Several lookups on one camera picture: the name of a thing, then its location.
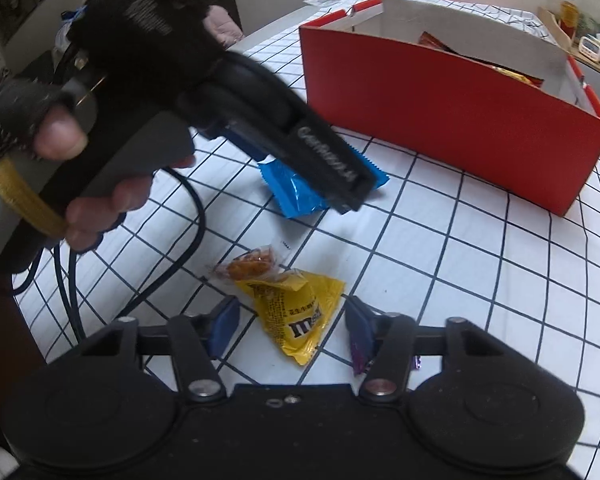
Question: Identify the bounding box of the yellow strap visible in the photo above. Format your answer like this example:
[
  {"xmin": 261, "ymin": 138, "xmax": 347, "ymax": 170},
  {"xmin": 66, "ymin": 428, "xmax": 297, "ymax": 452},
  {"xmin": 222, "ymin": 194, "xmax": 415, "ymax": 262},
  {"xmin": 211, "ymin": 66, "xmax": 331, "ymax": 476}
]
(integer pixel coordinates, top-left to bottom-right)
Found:
[{"xmin": 0, "ymin": 159, "xmax": 67, "ymax": 237}]

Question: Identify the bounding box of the purple candy wrapper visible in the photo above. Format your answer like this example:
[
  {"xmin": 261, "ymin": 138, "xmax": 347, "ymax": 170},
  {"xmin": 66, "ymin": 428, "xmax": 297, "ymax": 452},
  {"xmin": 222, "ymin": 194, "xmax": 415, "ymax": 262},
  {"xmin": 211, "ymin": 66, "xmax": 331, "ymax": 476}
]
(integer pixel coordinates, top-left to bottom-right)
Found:
[{"xmin": 351, "ymin": 332, "xmax": 423, "ymax": 376}]

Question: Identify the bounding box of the orange chip bag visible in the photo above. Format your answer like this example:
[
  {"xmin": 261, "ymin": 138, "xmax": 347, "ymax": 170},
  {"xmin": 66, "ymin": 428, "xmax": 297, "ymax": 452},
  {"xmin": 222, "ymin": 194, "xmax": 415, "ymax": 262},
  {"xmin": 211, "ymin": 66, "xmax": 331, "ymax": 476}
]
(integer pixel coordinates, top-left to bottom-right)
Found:
[{"xmin": 419, "ymin": 30, "xmax": 547, "ymax": 87}]

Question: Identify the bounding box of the clear bottle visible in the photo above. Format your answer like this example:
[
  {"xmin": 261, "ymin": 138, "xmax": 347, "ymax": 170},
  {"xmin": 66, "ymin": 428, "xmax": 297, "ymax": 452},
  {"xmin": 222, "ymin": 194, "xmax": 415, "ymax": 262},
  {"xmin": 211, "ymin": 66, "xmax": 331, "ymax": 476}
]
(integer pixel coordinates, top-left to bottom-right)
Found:
[{"xmin": 559, "ymin": 0, "xmax": 580, "ymax": 36}]

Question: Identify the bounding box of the pink cloth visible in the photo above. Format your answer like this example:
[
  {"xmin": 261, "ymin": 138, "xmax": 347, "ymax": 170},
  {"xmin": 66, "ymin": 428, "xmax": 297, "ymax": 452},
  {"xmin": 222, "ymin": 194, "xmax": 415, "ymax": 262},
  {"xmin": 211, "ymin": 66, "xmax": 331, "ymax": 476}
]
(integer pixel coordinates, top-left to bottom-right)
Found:
[{"xmin": 202, "ymin": 4, "xmax": 245, "ymax": 50}]

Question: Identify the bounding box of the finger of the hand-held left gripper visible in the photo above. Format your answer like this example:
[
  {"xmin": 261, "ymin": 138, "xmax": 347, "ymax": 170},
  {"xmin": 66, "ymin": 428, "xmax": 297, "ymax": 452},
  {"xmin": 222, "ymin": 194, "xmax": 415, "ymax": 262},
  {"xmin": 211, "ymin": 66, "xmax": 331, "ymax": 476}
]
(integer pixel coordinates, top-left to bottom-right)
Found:
[{"xmin": 220, "ymin": 122, "xmax": 276, "ymax": 163}]

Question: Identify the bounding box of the person's left hand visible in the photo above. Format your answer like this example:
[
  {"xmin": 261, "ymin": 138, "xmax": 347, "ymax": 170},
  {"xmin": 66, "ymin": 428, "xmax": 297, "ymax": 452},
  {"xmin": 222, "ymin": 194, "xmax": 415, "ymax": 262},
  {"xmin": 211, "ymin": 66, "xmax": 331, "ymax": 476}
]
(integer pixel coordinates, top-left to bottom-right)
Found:
[{"xmin": 0, "ymin": 77, "xmax": 197, "ymax": 252}]

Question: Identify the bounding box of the dark wooden furniture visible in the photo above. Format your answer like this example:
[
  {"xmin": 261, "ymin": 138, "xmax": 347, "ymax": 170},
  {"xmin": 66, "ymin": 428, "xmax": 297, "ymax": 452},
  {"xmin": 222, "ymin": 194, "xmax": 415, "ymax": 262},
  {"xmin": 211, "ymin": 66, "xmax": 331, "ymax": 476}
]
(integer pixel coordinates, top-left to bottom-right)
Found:
[{"xmin": 0, "ymin": 270, "xmax": 48, "ymax": 446}]

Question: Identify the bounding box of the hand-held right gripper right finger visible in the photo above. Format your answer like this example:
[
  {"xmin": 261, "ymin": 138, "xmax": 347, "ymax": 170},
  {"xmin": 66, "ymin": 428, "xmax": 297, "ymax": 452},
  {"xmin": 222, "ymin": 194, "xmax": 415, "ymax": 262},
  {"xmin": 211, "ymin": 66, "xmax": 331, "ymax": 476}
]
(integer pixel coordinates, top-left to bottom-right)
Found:
[{"xmin": 344, "ymin": 295, "xmax": 508, "ymax": 403}]

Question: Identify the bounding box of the small wrapped snack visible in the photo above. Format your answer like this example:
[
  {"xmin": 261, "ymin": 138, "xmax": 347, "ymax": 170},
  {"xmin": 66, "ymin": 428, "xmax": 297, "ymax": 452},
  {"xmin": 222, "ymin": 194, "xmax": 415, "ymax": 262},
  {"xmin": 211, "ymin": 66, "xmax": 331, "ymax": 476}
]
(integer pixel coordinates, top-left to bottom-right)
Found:
[{"xmin": 211, "ymin": 244, "xmax": 291, "ymax": 283}]

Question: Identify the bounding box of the red cardboard box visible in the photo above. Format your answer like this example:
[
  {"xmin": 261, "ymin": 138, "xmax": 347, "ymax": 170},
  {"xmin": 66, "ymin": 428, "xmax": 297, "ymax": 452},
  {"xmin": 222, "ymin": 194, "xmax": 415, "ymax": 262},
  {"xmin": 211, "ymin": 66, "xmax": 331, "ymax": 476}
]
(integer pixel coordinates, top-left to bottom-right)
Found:
[{"xmin": 298, "ymin": 0, "xmax": 600, "ymax": 218}]

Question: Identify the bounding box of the wooden tray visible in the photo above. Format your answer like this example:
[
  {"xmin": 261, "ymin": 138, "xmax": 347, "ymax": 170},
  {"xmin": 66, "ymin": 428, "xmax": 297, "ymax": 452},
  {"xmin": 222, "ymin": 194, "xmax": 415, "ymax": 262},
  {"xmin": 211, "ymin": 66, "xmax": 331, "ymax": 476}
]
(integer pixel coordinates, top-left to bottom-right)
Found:
[{"xmin": 536, "ymin": 6, "xmax": 600, "ymax": 86}]

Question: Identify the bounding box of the black cable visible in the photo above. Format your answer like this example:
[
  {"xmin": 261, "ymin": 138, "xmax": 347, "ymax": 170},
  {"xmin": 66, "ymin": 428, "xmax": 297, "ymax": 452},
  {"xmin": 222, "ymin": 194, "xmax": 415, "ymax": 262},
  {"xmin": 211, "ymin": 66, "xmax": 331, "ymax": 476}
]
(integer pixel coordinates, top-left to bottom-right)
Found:
[
  {"xmin": 112, "ymin": 165, "xmax": 207, "ymax": 321},
  {"xmin": 55, "ymin": 240, "xmax": 88, "ymax": 343}
]

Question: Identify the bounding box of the yellow candy packet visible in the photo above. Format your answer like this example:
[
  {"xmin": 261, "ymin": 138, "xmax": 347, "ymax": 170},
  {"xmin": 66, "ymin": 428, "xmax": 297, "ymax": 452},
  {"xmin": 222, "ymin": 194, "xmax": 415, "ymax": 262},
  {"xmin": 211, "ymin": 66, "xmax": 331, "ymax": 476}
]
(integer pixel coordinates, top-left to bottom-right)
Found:
[{"xmin": 234, "ymin": 269, "xmax": 347, "ymax": 367}]

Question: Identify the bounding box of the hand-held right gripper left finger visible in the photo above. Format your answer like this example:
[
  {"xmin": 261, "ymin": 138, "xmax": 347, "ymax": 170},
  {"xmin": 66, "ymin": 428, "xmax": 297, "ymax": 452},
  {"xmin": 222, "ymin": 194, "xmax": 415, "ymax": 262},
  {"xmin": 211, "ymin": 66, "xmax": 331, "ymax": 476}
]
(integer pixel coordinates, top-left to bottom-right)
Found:
[{"xmin": 80, "ymin": 294, "xmax": 242, "ymax": 403}]

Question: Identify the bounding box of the blue cookie packet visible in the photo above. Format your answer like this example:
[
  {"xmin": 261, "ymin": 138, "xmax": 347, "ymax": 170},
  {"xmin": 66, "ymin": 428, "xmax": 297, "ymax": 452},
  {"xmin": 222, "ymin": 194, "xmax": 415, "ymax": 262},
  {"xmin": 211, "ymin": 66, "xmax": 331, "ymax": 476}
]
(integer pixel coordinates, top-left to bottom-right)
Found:
[{"xmin": 259, "ymin": 152, "xmax": 390, "ymax": 219}]

